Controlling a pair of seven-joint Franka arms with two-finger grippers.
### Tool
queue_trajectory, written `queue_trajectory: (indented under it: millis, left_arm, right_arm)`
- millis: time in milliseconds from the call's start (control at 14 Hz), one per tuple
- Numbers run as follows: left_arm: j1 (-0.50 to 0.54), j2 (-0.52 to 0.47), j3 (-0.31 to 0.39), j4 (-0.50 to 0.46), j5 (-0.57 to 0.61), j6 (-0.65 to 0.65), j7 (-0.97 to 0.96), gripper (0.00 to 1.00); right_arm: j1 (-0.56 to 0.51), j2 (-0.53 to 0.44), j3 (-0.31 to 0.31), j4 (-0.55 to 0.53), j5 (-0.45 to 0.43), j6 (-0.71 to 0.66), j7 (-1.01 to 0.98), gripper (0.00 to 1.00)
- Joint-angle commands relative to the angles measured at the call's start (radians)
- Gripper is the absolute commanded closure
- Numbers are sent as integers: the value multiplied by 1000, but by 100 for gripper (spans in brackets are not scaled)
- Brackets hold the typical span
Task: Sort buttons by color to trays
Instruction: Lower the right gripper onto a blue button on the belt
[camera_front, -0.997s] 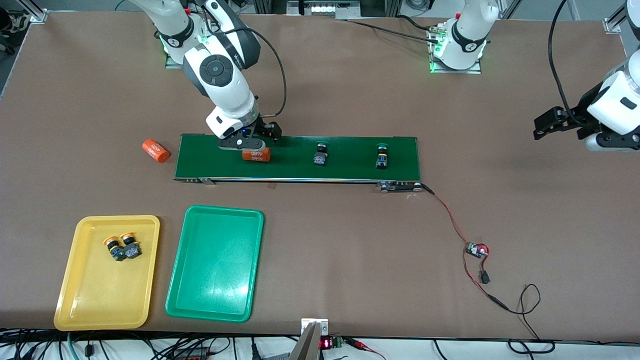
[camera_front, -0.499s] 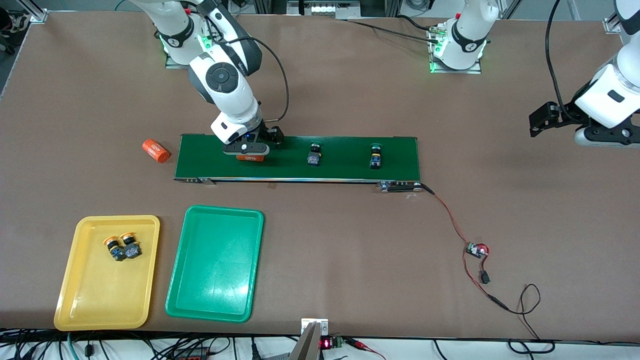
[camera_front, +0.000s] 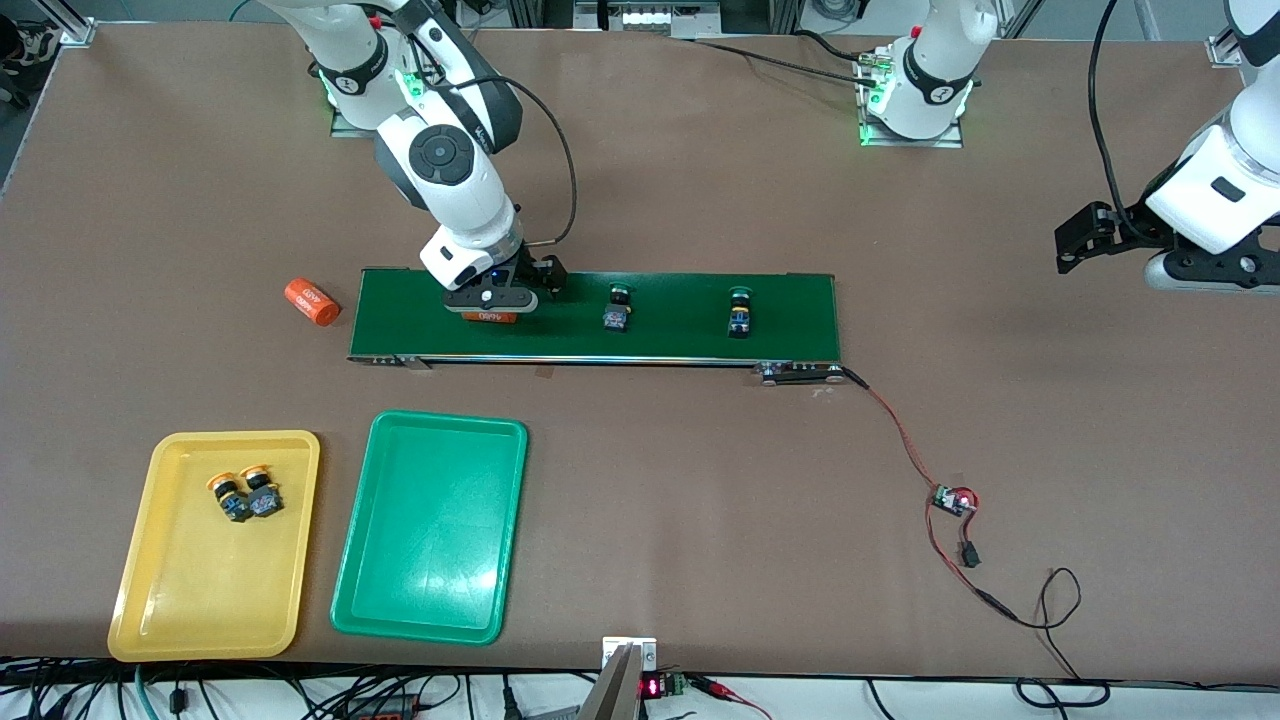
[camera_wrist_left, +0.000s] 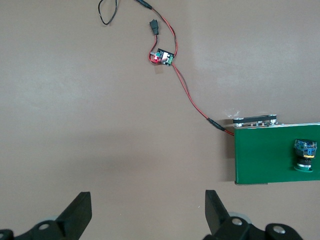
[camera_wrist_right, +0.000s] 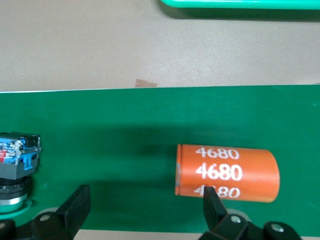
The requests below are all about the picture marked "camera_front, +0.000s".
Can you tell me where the black cable on tabletop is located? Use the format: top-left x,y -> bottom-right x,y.
690,28 -> 881,86

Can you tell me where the tangled black cable bundle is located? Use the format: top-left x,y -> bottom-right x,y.
0,655 -> 601,720

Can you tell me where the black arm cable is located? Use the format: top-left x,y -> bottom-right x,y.
400,0 -> 579,246
1088,0 -> 1146,221

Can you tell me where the thin black looped cable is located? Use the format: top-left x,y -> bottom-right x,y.
975,568 -> 1113,709

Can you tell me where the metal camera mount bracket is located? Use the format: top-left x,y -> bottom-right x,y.
578,636 -> 661,720

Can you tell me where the green conveyor belt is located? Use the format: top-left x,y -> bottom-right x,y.
347,267 -> 846,387

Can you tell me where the green plastic tray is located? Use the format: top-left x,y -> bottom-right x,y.
330,410 -> 529,646

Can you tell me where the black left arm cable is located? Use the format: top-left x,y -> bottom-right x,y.
1088,0 -> 1146,221

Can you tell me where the red conveyor power cable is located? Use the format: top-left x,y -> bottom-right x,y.
845,368 -> 1021,623

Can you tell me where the red clip lead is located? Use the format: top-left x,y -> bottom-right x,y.
690,676 -> 776,720

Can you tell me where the yellow plastic tray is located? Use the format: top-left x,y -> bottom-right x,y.
107,431 -> 321,663

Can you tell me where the yellow capped push button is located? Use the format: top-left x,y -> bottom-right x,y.
207,470 -> 251,524
240,463 -> 286,518

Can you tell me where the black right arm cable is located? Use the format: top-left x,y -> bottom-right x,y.
400,0 -> 579,246

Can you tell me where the aluminium extrusion profile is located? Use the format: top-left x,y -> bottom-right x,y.
35,0 -> 98,48

